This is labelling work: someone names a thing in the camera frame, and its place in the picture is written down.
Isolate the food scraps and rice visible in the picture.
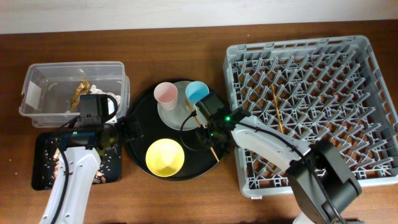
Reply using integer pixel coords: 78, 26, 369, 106
42, 146, 121, 189

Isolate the light grey plate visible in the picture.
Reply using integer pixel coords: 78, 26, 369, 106
157, 81, 195, 131

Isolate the blue cup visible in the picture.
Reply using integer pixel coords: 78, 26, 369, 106
185, 81, 210, 103

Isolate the wooden chopstick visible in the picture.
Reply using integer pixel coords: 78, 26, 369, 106
184, 99, 220, 163
271, 85, 284, 134

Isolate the grey dishwasher rack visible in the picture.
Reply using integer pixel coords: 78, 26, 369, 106
223, 35, 397, 187

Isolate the pink cup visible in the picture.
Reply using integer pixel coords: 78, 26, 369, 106
154, 82, 178, 111

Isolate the white napkin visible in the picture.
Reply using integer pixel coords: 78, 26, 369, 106
90, 85, 121, 105

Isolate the gold foil wrapper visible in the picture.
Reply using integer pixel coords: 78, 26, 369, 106
69, 78, 91, 113

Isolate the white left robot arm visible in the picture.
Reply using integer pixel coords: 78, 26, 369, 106
40, 116, 143, 223

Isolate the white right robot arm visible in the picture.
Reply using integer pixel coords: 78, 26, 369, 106
196, 108, 362, 223

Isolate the clear plastic bin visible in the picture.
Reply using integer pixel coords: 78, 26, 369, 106
19, 62, 130, 128

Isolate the yellow bowl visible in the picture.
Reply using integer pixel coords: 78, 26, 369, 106
146, 139, 185, 177

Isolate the black rectangular tray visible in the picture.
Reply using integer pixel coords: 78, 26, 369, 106
31, 132, 122, 190

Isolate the round black tray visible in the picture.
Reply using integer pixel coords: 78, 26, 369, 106
125, 83, 218, 181

